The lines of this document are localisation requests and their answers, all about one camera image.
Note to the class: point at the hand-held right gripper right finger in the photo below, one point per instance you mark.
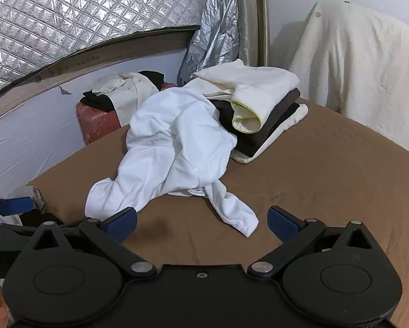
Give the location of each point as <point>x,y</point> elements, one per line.
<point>283,223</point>

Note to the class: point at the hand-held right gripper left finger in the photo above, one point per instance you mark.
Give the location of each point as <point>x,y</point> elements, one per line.
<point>122,223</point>

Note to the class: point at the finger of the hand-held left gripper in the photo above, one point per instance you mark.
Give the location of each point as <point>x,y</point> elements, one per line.
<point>16,205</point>

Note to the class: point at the white shirt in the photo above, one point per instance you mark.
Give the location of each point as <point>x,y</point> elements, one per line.
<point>163,136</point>

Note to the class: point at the white printed cloth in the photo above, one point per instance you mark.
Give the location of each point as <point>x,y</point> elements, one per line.
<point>33,194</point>

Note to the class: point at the black cloth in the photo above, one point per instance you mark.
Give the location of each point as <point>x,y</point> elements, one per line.
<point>40,217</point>

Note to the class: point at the folded black garment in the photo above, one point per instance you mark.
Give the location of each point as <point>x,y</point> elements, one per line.
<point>248,140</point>

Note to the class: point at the pink suitcase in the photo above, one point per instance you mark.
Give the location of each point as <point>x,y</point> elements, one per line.
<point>95,123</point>

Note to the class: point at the folded white garment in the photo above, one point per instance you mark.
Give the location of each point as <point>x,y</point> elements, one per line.
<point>293,118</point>

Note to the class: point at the black clothing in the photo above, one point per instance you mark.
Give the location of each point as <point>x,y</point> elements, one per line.
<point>98,102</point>

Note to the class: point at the cream embroidered garment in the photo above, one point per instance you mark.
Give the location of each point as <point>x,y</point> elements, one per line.
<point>132,99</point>

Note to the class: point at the folded cream garment yellow trim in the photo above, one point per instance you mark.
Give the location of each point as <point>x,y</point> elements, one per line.
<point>252,78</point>

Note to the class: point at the wooden window ledge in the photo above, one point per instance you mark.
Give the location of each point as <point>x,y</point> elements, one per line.
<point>88,58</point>

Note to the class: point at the cream blanket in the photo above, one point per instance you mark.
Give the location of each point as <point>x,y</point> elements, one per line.
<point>354,65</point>

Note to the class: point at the crumpled silver foil sheet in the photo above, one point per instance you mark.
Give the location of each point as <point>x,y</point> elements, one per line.
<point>214,34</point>

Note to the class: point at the silver quilted window cover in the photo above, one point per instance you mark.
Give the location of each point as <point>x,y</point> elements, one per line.
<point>71,6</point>

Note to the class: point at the beige curtain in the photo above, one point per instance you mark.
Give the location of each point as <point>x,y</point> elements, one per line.
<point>250,13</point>

